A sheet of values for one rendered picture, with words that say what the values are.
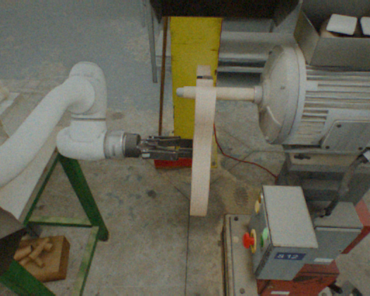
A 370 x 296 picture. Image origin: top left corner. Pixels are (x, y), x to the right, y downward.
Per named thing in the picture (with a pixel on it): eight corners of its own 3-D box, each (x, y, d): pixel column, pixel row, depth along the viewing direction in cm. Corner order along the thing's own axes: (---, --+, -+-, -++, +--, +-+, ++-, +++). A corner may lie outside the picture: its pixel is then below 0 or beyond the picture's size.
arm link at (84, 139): (102, 164, 80) (102, 119, 78) (51, 162, 80) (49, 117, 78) (113, 158, 91) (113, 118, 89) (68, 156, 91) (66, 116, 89)
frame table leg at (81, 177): (110, 235, 177) (67, 133, 112) (108, 242, 174) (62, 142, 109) (101, 234, 178) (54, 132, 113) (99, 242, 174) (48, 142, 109)
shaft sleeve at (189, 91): (251, 95, 73) (253, 86, 71) (252, 103, 71) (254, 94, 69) (184, 93, 74) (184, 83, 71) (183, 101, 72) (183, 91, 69)
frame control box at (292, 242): (316, 221, 89) (351, 170, 70) (337, 291, 74) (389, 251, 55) (241, 218, 90) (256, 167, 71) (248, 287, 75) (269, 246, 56)
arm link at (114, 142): (105, 164, 82) (125, 165, 82) (102, 136, 78) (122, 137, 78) (113, 151, 90) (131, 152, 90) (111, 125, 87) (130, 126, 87)
